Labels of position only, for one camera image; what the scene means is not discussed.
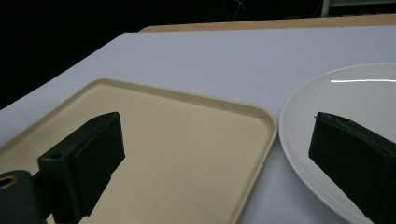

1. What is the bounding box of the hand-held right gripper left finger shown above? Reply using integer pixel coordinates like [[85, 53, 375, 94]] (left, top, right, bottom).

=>
[[36, 111, 126, 224]]

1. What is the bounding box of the white round plate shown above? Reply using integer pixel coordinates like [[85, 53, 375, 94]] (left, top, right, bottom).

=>
[[278, 63, 396, 224]]

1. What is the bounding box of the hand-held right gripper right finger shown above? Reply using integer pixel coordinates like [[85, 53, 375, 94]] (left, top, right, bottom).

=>
[[308, 111, 396, 224]]

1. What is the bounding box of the beige plastic tray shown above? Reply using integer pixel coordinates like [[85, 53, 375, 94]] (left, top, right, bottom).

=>
[[0, 77, 278, 224]]

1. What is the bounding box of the white metal stand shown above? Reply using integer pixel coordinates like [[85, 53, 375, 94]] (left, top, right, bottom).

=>
[[320, 0, 396, 18]]

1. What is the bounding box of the wooden table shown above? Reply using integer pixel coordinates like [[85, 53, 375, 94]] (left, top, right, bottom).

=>
[[138, 13, 396, 34]]

